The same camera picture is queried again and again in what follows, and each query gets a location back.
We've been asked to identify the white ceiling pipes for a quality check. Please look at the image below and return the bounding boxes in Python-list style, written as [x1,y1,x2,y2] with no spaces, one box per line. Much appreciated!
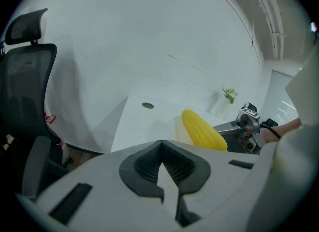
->
[256,0,285,61]

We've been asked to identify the white round plate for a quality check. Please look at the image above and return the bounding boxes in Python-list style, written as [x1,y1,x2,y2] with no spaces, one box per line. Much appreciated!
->
[167,115,200,147]

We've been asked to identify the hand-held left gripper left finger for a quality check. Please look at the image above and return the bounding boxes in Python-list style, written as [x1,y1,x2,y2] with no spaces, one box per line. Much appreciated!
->
[14,140,180,232]

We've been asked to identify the white table top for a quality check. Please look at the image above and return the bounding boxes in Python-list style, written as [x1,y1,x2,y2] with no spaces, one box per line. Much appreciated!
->
[110,86,240,153]

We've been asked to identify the white bag with red print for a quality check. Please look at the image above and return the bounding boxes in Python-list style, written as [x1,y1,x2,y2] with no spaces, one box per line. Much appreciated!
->
[44,111,67,152]

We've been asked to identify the white vase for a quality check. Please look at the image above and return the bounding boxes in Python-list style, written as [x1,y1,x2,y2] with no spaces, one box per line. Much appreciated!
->
[208,92,229,117]

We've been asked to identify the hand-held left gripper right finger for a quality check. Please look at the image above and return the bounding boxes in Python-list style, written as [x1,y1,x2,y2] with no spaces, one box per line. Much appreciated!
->
[161,140,265,232]

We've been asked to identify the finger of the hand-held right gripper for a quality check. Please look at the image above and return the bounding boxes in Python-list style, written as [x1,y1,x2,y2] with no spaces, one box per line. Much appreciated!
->
[222,135,241,153]
[213,120,241,137]

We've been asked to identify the small green plant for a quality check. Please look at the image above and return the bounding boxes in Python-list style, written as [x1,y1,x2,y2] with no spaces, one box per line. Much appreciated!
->
[221,86,239,104]

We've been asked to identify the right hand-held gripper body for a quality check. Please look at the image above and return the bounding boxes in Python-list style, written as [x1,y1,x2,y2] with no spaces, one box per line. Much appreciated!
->
[234,102,262,156]

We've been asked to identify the yellow corn cob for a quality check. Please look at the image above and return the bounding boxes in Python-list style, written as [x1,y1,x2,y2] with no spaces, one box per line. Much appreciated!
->
[181,109,228,152]

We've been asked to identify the person's right forearm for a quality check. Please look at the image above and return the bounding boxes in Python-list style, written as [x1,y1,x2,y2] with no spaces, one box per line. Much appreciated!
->
[260,118,303,144]

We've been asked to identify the black mesh office chair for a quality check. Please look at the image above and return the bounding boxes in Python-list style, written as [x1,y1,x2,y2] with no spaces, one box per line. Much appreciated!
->
[0,8,68,202]

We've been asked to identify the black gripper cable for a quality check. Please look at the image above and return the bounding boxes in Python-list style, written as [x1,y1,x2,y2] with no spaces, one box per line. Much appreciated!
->
[260,118,282,139]

